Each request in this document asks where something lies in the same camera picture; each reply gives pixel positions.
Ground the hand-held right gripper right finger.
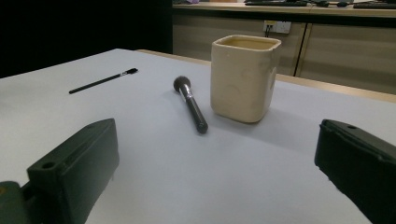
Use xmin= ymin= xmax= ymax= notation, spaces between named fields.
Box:
xmin=314 ymin=119 xmax=396 ymax=224

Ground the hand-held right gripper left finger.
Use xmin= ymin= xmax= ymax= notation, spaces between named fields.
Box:
xmin=26 ymin=118 xmax=120 ymax=224

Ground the thin black makeup brush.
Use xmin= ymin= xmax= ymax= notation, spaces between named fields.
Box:
xmin=68 ymin=67 xmax=139 ymax=95

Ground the large black makeup brush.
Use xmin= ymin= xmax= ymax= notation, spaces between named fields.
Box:
xmin=173 ymin=76 xmax=209 ymax=134

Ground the cream square brush holder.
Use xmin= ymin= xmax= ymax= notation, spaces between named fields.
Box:
xmin=210 ymin=35 xmax=282 ymax=124

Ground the white table mat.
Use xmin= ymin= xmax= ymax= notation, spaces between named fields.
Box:
xmin=0 ymin=48 xmax=396 ymax=224

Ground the black keyboard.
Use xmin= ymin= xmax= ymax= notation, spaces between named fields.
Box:
xmin=353 ymin=2 xmax=396 ymax=9
xmin=244 ymin=0 xmax=309 ymax=7

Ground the wooden background desk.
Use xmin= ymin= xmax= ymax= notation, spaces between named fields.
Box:
xmin=172 ymin=1 xmax=396 ymax=19

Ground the white wall socket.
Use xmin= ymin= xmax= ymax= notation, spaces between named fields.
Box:
xmin=262 ymin=20 xmax=292 ymax=35

